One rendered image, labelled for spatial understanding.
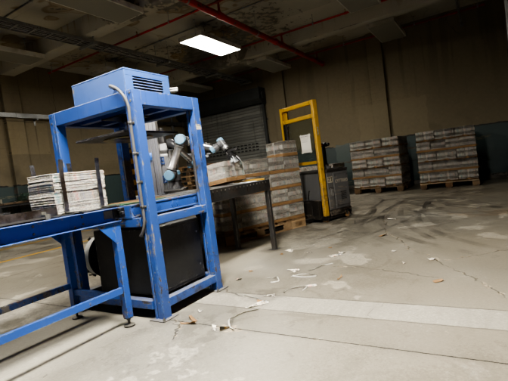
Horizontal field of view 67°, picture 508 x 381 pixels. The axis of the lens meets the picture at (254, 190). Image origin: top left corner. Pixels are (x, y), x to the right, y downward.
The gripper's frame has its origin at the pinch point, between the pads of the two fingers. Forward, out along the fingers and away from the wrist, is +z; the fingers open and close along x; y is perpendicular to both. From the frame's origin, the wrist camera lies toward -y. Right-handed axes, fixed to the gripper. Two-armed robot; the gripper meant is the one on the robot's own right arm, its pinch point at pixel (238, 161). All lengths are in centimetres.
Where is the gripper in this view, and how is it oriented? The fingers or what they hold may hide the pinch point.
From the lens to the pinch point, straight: 422.9
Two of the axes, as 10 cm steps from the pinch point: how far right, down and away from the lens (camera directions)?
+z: 5.9, 7.7, -2.4
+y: -6.2, 6.2, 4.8
